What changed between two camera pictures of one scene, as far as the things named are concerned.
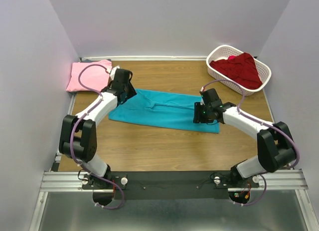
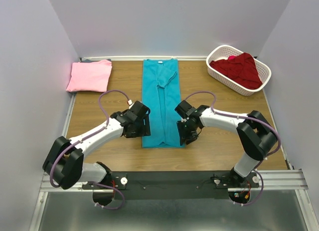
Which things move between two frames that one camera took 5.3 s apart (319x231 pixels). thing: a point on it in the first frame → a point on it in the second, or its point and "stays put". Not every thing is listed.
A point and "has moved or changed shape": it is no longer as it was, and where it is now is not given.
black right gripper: (197, 115) → (190, 137)
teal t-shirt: (162, 109) has moved or changed shape
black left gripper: (132, 92) → (145, 130)
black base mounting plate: (175, 185) stays put
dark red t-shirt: (243, 69) stays put
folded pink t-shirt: (94, 77) stays put
